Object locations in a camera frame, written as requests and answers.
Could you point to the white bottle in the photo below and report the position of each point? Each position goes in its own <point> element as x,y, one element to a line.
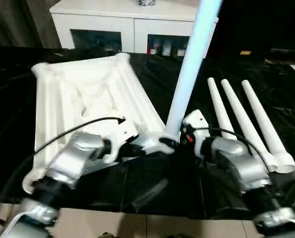
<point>166,49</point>

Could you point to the small white cup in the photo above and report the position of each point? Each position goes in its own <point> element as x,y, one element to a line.
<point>181,52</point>

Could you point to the dark object on cabinet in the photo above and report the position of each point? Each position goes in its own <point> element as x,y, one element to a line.
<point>147,2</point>

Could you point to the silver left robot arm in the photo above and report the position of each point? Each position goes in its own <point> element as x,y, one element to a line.
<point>75,153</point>

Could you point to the black plastic mat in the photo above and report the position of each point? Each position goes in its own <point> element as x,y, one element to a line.
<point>149,188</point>

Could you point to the white plastic table leg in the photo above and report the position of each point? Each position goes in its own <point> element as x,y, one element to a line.
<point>187,74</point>
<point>241,116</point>
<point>219,106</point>
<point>261,116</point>

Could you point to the grey curtain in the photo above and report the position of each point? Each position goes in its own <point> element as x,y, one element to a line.
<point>13,22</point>

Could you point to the red and white cup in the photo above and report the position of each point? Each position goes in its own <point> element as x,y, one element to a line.
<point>155,49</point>

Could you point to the small yellow label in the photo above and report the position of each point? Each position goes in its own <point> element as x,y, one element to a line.
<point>245,52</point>

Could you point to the white plastic table top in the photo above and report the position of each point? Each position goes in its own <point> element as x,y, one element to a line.
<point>87,81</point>

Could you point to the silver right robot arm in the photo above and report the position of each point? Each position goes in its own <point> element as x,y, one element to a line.
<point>249,168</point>

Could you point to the white cabinet with glass doors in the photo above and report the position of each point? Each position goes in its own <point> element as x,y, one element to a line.
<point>127,24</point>

